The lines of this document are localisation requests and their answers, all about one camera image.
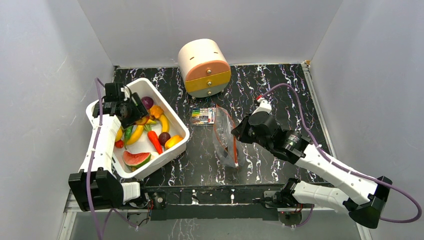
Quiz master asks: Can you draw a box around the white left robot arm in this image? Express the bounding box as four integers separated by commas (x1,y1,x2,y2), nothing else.
68,79,150,212

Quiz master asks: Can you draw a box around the round pastel drawer cabinet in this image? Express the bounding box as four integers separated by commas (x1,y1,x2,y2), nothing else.
177,38,231,98

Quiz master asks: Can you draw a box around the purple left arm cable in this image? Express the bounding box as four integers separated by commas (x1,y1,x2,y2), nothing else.
86,77,140,240

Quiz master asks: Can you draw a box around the watermelon slice toy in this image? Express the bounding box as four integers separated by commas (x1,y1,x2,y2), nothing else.
122,151,152,169

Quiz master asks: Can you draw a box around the yellow lemon toy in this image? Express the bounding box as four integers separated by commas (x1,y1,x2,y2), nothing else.
115,127,124,142

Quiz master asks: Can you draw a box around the yellow banana toy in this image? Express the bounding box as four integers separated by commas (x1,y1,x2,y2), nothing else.
126,125,144,145
158,114,170,133

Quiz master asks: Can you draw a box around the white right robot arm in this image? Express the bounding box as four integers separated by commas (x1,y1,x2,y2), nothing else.
231,111,393,229

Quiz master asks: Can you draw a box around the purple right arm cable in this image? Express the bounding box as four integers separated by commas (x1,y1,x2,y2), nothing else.
261,83,423,224

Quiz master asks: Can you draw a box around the black base frame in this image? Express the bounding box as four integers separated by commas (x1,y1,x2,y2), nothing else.
109,183,332,222

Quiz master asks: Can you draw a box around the pack of coloured markers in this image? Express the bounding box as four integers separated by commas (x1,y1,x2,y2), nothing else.
190,107,216,126

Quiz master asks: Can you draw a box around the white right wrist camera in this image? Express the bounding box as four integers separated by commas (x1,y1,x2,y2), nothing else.
253,95,272,114

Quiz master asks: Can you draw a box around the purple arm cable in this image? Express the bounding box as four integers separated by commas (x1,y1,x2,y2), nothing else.
86,77,140,240
261,83,423,224

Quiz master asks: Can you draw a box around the yellow bell pepper toy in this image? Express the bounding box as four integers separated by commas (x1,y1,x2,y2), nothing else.
164,135,183,150

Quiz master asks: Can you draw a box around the orange ginger root toy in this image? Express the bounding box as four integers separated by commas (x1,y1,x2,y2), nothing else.
149,105,164,120

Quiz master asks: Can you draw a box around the white plastic food bin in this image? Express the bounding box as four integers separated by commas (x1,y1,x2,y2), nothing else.
85,78,191,180

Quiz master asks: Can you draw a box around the dark red beet toy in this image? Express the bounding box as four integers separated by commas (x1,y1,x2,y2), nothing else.
158,131,171,147

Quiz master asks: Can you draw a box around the clear orange-zip bag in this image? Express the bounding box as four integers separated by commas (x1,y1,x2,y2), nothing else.
212,105,245,169

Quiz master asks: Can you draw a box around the small red tomato toy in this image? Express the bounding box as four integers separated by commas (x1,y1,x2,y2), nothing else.
114,139,125,149

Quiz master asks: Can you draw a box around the orange carrot toy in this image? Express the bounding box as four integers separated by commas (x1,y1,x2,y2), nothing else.
143,124,163,155

